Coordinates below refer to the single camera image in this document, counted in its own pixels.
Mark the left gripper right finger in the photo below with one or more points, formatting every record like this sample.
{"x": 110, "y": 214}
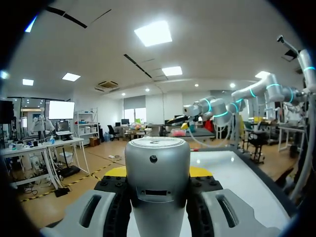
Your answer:
{"x": 229, "y": 217}

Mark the large whiteboard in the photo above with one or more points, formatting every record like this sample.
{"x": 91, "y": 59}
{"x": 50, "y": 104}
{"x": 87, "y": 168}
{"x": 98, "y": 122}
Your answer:
{"x": 237, "y": 172}

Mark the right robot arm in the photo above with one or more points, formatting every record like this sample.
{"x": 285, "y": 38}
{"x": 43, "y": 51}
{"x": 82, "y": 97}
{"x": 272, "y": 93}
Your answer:
{"x": 271, "y": 90}

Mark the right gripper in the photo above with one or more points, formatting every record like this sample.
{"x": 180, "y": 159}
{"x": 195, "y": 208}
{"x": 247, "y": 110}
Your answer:
{"x": 191, "y": 109}

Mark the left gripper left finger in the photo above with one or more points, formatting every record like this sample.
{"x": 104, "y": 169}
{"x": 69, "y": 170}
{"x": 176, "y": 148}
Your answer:
{"x": 81, "y": 217}

